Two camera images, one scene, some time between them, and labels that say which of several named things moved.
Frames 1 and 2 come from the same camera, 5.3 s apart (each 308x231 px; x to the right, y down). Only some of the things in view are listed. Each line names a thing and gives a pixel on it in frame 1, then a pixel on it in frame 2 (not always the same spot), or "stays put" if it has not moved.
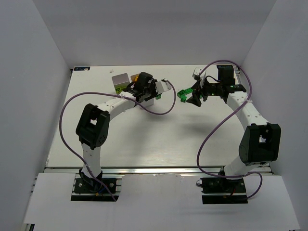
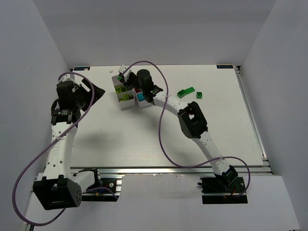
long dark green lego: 183,92 stays put
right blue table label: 224,67 stays put
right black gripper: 202,90 to 128,78
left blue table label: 81,68 stays put
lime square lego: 118,90 stays put
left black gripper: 149,93 to 87,93
